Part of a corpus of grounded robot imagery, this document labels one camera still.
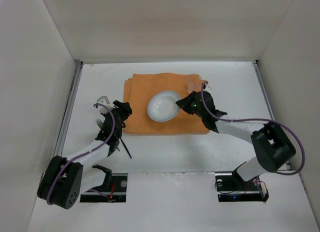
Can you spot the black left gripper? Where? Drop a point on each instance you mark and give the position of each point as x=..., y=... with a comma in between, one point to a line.
x=110, y=124

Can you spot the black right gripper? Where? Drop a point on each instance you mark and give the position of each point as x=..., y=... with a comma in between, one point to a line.
x=191, y=105

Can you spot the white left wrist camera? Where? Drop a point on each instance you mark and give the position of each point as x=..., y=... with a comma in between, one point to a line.
x=103, y=101

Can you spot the aluminium frame rail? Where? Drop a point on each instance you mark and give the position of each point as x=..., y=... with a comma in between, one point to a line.
x=255, y=64
x=62, y=133

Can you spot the left aluminium frame rail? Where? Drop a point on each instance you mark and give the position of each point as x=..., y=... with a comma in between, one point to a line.
x=62, y=133

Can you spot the right aluminium frame rail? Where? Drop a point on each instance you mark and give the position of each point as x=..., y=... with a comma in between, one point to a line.
x=255, y=64

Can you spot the white bowl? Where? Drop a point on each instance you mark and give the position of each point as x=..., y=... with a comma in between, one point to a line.
x=162, y=107

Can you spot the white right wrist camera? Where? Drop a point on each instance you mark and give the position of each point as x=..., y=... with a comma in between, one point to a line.
x=206, y=87

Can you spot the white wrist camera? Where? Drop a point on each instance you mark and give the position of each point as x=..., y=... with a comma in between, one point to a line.
x=206, y=87
x=103, y=101

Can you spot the black plastic fork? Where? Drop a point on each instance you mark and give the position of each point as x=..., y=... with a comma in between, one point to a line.
x=99, y=123

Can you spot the clear plastic cup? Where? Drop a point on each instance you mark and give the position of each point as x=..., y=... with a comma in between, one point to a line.
x=194, y=83

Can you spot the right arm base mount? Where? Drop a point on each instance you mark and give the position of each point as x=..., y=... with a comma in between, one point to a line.
x=231, y=188

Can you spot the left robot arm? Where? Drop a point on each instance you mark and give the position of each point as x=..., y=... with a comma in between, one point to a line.
x=66, y=178

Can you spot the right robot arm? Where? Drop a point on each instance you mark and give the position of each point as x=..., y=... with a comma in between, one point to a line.
x=271, y=145

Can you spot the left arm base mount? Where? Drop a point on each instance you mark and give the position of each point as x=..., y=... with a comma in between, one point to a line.
x=114, y=191

